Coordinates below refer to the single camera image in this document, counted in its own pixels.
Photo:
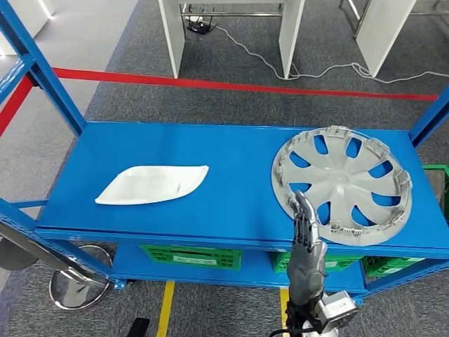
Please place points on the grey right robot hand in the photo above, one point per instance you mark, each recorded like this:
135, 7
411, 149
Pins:
306, 270

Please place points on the grey wheel hubcap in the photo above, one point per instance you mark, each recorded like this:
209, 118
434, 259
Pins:
340, 179

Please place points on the blue metal shelf rack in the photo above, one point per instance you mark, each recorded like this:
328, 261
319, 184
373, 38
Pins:
228, 186

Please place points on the white curved plastic part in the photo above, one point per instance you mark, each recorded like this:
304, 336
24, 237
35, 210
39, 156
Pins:
151, 186

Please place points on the yellow floor tape square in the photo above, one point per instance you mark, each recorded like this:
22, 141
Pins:
164, 307

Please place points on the open green plastic crate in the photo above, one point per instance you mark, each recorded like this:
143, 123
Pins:
435, 169

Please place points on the long red barrier belt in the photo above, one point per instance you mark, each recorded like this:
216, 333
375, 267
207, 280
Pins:
210, 85

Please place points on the white panel-leg table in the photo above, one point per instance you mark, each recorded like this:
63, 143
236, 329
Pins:
172, 37
382, 32

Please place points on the black router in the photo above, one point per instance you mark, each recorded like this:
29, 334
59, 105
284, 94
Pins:
200, 27

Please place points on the short red barrier belt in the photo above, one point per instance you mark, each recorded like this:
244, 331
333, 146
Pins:
13, 104

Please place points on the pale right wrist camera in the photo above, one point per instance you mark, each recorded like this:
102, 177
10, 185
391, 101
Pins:
338, 309

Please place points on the black flat bracket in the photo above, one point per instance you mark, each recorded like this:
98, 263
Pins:
138, 328

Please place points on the chrome stanchion post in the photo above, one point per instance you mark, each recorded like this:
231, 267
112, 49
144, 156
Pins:
81, 288

